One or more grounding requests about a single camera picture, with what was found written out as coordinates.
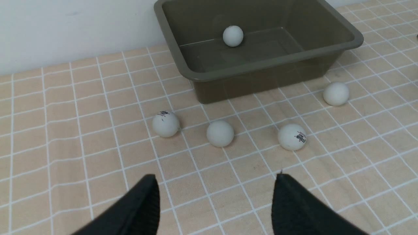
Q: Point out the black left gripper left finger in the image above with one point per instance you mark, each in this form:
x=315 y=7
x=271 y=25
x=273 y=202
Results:
x=138 y=212

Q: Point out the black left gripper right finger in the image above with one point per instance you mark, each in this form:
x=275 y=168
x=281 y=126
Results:
x=296 y=211

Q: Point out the white ball with logo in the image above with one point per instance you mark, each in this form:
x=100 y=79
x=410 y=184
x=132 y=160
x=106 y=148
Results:
x=292 y=137

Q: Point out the plain white ball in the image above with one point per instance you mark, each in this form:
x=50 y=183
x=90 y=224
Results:
x=220 y=133
x=336 y=94

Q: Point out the checkered beige tablecloth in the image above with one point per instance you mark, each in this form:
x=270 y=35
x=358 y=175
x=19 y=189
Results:
x=76 y=136

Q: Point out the olive green plastic bin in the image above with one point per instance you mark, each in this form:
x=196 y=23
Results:
x=285 y=42

